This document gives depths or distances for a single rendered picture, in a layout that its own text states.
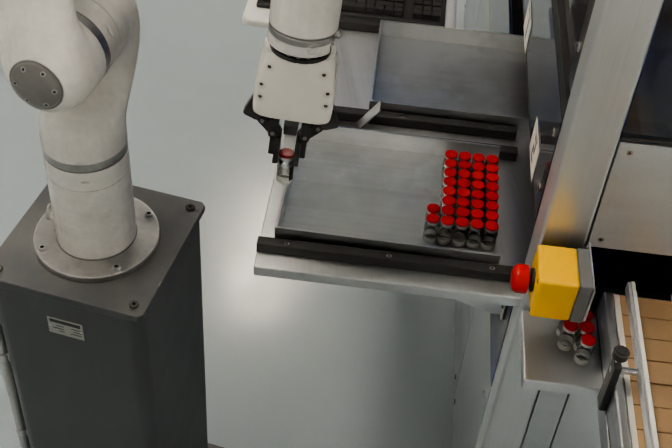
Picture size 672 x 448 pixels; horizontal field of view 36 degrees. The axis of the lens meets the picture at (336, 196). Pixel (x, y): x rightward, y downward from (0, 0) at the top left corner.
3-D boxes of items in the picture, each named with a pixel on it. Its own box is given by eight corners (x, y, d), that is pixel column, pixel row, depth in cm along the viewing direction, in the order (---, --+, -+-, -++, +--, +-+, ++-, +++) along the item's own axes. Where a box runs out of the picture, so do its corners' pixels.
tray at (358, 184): (497, 161, 176) (500, 145, 174) (496, 272, 157) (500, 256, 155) (298, 137, 178) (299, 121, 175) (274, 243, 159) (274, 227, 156)
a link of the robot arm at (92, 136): (26, 162, 144) (-1, 16, 128) (81, 86, 157) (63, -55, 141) (108, 180, 142) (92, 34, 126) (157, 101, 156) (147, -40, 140)
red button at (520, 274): (535, 279, 143) (541, 259, 141) (536, 301, 140) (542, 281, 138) (508, 276, 143) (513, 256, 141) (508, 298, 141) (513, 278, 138)
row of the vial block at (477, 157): (481, 174, 173) (485, 153, 170) (479, 250, 160) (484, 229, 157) (468, 172, 173) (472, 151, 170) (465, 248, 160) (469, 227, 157)
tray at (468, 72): (553, 54, 201) (557, 39, 199) (560, 138, 182) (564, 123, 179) (378, 34, 202) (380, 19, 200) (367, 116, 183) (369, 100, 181)
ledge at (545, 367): (613, 329, 153) (616, 320, 151) (622, 400, 143) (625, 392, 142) (519, 317, 153) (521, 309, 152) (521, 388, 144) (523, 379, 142)
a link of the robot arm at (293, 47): (344, 11, 128) (340, 33, 130) (273, 0, 128) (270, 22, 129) (339, 46, 121) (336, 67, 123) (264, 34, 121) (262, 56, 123)
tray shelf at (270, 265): (550, 48, 206) (552, 40, 205) (571, 313, 154) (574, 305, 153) (310, 21, 208) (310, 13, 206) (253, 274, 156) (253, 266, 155)
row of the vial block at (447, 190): (454, 171, 173) (458, 150, 170) (450, 246, 160) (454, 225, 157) (441, 169, 174) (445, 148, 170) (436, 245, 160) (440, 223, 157)
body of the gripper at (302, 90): (345, 29, 129) (333, 104, 136) (263, 16, 129) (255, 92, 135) (341, 60, 123) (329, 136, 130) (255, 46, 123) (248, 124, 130)
